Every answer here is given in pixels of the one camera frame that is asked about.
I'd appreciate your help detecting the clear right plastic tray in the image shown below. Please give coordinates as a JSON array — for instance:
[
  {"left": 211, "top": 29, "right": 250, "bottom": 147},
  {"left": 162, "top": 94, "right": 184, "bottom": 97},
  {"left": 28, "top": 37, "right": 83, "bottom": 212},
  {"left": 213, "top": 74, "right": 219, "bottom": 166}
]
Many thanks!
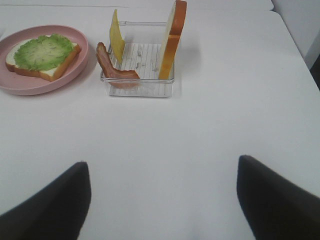
[{"left": 100, "top": 21, "right": 175, "bottom": 98}]

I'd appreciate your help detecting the pink round plate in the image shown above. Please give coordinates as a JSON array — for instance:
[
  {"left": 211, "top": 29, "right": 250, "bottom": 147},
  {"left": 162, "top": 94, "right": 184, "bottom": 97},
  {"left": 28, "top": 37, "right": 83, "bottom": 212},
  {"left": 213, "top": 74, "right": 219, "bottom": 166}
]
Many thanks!
[{"left": 0, "top": 25, "right": 89, "bottom": 96}]

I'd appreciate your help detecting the yellow cheese slice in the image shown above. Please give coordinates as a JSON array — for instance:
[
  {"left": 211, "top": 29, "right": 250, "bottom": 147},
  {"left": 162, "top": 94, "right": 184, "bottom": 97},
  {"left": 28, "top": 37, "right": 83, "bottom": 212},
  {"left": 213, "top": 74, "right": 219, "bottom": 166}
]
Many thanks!
[{"left": 109, "top": 9, "right": 125, "bottom": 64}]

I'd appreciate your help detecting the bacon strip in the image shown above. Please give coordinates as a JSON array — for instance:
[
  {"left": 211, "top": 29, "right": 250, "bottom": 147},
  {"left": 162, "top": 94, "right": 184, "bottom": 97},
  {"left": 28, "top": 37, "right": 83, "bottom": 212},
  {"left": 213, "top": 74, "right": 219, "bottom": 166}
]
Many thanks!
[{"left": 96, "top": 42, "right": 140, "bottom": 89}]

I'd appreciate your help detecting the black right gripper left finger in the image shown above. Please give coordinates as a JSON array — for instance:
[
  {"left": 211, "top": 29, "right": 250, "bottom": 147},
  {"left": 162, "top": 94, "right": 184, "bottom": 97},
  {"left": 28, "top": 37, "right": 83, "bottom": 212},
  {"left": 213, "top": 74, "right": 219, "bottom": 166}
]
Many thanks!
[{"left": 0, "top": 162, "right": 91, "bottom": 240}]

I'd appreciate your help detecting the bread slice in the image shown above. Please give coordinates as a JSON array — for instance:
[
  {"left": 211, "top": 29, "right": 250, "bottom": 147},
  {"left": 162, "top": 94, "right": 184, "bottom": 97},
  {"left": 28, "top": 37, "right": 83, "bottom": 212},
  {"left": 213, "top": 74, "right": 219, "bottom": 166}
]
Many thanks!
[
  {"left": 157, "top": 0, "right": 187, "bottom": 80},
  {"left": 5, "top": 39, "right": 81, "bottom": 82}
]

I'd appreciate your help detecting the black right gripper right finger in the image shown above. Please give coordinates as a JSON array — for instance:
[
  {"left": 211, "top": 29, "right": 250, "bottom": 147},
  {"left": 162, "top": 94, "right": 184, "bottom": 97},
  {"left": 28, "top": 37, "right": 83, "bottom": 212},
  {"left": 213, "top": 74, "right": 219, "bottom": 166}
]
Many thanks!
[{"left": 236, "top": 155, "right": 320, "bottom": 240}]

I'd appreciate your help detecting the green lettuce leaf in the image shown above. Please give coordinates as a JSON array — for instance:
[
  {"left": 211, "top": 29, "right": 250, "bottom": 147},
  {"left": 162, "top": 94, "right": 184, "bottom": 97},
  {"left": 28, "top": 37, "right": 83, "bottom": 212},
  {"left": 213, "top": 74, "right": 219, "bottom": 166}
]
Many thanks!
[{"left": 13, "top": 33, "right": 77, "bottom": 71}]

